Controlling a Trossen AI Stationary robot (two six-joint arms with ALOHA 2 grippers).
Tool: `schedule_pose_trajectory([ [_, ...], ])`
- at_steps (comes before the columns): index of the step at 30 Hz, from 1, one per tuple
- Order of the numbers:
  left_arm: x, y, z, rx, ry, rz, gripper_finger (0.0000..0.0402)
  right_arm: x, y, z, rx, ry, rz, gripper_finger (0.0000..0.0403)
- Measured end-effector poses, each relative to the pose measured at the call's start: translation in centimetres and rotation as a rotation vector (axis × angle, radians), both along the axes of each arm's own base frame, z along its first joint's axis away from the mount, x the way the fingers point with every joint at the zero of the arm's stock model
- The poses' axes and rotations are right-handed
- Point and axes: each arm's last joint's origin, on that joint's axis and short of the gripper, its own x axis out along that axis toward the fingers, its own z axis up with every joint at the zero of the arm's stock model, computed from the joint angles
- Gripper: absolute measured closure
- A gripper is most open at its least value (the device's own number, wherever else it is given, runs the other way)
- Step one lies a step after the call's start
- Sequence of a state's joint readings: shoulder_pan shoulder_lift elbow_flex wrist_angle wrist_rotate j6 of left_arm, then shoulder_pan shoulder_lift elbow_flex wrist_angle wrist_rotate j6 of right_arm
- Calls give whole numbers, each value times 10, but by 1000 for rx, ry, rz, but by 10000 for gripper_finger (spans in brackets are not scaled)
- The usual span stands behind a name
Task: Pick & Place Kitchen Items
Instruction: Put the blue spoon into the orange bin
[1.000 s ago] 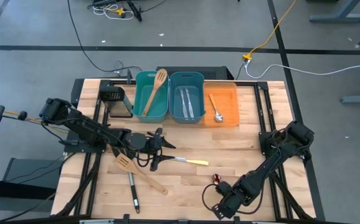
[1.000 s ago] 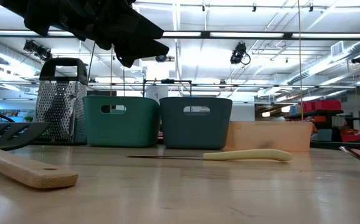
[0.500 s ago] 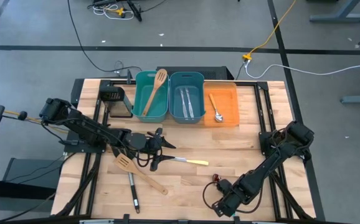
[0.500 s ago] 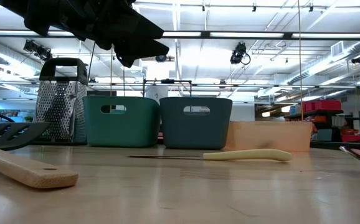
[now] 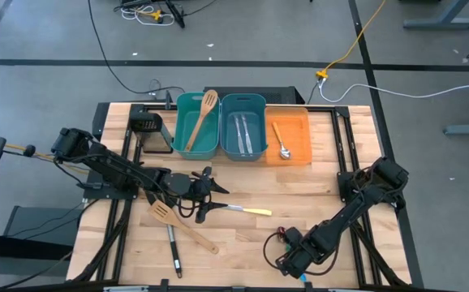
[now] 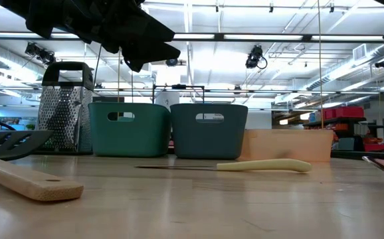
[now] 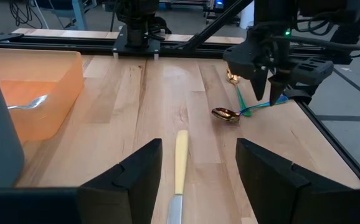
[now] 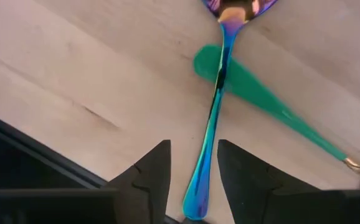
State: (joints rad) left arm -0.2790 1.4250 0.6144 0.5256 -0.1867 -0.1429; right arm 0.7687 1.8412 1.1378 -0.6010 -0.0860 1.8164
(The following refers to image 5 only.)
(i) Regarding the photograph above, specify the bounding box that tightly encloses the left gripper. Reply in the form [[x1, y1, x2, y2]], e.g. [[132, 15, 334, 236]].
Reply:
[[188, 165, 231, 225]]

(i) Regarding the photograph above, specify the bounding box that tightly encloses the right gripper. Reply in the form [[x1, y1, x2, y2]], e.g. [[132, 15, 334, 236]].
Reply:
[[275, 225, 316, 281]]

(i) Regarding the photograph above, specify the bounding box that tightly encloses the iridescent spoon blue handle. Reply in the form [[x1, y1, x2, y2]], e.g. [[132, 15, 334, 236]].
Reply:
[[277, 226, 307, 284]]

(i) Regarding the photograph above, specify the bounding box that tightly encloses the knife with yellow handle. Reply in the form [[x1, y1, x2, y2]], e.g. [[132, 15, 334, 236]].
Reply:
[[222, 204, 273, 217]]

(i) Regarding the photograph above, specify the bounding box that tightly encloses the wooden slotted turner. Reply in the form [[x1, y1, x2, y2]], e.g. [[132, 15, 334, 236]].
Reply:
[[147, 200, 220, 256]]

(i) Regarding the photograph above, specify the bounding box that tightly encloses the silver table knife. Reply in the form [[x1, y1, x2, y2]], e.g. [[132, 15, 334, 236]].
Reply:
[[240, 114, 255, 155], [233, 114, 246, 155]]

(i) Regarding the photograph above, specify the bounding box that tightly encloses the black slotted spatula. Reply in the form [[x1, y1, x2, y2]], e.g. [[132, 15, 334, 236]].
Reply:
[[144, 189, 183, 279]]

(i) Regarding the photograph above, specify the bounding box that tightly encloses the silver spoon orange handle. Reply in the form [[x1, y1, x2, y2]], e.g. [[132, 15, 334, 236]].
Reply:
[[271, 121, 292, 160]]

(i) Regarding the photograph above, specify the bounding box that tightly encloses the wooden slotted spoon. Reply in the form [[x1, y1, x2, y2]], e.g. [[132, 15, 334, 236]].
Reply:
[[184, 88, 219, 152]]

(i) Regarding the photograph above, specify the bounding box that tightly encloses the dark blue plastic bin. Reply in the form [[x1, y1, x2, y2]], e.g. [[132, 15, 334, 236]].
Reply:
[[219, 92, 268, 161]]

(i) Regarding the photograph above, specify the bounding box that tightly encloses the green plastic bin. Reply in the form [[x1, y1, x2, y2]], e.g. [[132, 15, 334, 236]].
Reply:
[[171, 93, 222, 162]]

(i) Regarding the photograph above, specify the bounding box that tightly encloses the metal box grater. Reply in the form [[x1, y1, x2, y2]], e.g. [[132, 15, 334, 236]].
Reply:
[[128, 111, 174, 154]]

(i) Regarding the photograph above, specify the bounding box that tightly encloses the translucent orange tray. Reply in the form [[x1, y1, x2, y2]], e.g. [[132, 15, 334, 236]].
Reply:
[[265, 105, 313, 166]]

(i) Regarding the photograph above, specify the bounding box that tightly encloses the black computer case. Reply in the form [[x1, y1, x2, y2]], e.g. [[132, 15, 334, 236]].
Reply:
[[203, 85, 305, 105]]

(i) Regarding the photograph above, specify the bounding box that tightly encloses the grey metal stand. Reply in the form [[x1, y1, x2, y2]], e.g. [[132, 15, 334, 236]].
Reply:
[[0, 205, 84, 290]]

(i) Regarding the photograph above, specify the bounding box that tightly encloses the black power strip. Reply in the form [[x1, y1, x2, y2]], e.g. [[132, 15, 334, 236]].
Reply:
[[165, 0, 186, 28]]

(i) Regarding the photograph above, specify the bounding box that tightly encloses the yellow rod black knob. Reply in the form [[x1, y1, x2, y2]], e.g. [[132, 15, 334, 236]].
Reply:
[[5, 143, 89, 176]]

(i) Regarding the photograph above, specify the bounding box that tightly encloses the grey desk foot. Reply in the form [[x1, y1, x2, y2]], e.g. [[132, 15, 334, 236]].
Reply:
[[444, 123, 469, 136]]

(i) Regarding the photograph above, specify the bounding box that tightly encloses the grey desk base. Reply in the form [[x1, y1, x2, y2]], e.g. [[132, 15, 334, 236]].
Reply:
[[403, 0, 469, 30]]

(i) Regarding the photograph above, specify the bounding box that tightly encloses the black aluminium table frame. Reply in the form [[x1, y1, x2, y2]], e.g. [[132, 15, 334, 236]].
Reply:
[[71, 102, 412, 290]]

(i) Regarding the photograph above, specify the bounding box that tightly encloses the long black cable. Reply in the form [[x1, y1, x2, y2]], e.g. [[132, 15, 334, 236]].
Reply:
[[87, 0, 187, 95]]

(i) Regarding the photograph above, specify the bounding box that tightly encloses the white cable coil yellow plug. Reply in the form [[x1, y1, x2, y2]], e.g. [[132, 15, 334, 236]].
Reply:
[[120, 4, 175, 27]]

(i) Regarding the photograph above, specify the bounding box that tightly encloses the white cable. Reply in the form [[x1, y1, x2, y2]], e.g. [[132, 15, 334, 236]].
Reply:
[[318, 76, 469, 103]]

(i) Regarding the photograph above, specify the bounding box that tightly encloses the yellow extension cable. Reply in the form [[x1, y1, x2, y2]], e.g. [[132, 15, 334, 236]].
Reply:
[[315, 0, 388, 79]]

